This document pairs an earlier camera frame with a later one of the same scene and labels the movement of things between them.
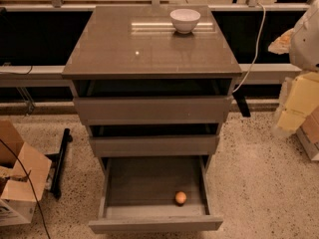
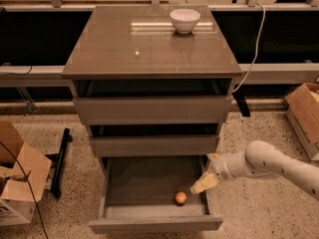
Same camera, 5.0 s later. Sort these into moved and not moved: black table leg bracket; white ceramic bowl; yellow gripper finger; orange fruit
Moved: yellow gripper finger
Not moved: orange fruit; white ceramic bowl; black table leg bracket
